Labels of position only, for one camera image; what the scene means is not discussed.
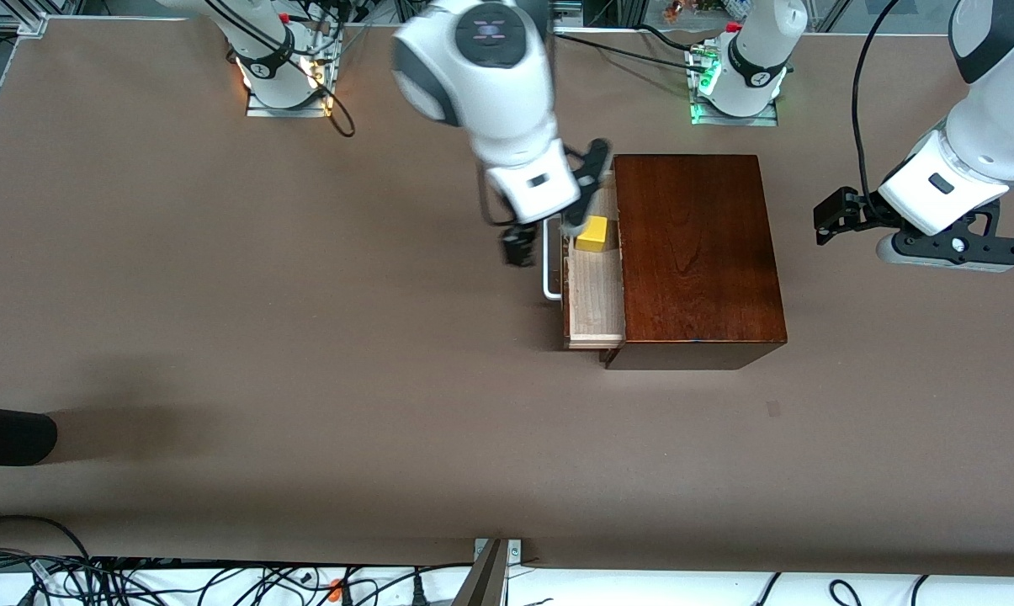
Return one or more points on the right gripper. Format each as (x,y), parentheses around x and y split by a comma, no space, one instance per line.
(519,244)

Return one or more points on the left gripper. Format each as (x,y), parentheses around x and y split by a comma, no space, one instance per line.
(862,212)

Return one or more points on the yellow block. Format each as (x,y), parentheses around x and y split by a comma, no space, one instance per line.
(592,236)

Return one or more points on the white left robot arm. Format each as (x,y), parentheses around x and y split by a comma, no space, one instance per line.
(1003,101)

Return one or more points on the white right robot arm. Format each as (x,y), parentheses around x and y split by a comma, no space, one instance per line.
(490,93)

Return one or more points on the dark wooden drawer cabinet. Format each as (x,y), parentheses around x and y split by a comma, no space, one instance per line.
(700,252)

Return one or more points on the black cylinder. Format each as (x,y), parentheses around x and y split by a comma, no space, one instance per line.
(6,435)

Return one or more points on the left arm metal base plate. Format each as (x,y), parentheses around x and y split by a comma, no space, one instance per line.
(734,120)

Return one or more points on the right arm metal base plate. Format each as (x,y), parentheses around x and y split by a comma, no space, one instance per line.
(288,111)

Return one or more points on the metal table edge bracket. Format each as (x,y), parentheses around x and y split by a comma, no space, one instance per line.
(513,551)

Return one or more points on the dark camera stand post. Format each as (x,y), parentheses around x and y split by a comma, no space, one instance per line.
(485,581)

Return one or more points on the aluminium frame profile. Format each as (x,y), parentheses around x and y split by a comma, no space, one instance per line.
(2,25)

